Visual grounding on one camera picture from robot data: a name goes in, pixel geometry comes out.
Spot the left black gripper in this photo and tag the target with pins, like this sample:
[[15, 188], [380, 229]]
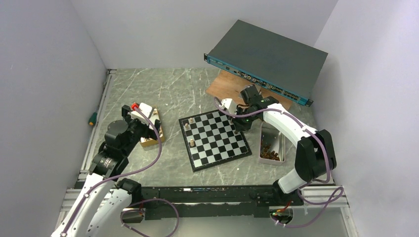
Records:
[[148, 132]]

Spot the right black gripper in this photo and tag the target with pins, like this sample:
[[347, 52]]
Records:
[[239, 126]]

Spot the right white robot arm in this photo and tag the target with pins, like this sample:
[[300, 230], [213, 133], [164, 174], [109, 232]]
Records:
[[315, 156]]

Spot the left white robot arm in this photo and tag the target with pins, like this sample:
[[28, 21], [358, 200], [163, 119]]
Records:
[[106, 191]]

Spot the white tray with dark pieces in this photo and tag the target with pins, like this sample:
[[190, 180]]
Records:
[[272, 145]]

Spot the wooden board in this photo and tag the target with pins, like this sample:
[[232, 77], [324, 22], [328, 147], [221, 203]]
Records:
[[227, 85]]

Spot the black and white chessboard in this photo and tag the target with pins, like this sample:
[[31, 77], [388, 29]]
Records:
[[216, 141]]

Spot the orange green screwdriver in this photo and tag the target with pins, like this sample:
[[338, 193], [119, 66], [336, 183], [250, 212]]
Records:
[[93, 119]]

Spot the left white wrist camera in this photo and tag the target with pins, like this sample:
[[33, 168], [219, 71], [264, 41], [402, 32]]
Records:
[[142, 112]]

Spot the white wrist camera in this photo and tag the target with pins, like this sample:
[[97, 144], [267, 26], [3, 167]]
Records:
[[142, 112], [229, 105]]

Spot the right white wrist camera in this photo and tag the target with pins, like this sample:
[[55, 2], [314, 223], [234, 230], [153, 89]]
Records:
[[229, 105]]

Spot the dark grey network switch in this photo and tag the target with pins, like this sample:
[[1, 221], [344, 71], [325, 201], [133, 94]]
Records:
[[282, 65]]

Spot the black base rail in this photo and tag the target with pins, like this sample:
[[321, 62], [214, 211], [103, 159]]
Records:
[[258, 201]]

